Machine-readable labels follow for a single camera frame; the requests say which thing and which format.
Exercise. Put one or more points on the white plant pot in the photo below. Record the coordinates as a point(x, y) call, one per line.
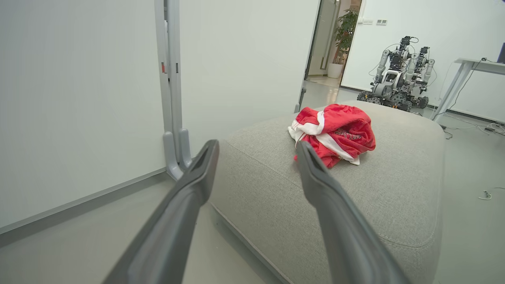
point(335, 70)

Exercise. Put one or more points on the green potted plant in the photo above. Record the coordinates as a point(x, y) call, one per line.
point(346, 33)

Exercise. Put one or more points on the red clothes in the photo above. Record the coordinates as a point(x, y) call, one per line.
point(343, 126)

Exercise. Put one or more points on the white desk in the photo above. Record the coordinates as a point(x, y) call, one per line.
point(473, 67)

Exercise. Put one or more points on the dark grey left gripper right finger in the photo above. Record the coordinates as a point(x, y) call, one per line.
point(347, 236)

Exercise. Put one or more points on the slim grey partition post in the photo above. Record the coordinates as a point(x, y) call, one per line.
point(300, 100)

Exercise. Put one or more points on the grey metal partition post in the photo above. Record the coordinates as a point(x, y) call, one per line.
point(173, 79)

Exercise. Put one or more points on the dark monitor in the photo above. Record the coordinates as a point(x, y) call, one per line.
point(502, 53)

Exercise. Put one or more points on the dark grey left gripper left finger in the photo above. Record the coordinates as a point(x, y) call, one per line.
point(173, 221)

